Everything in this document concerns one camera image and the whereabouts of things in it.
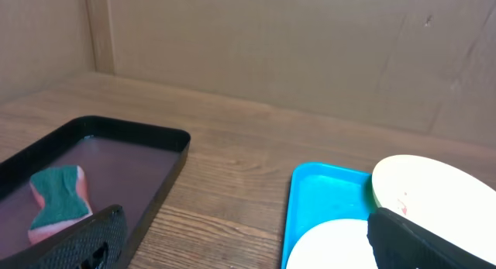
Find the teal plastic tray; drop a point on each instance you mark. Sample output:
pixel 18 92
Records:
pixel 321 192

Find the yellow-green plate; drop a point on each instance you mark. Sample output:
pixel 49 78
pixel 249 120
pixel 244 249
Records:
pixel 441 198

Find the white plate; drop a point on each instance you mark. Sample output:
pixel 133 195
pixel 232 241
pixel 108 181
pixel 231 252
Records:
pixel 336 244

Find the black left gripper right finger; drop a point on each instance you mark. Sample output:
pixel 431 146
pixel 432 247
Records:
pixel 398 243

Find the black water tray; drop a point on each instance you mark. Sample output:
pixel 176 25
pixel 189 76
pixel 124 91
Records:
pixel 125 163

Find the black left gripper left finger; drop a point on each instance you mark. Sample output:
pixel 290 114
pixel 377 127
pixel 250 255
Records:
pixel 94 242

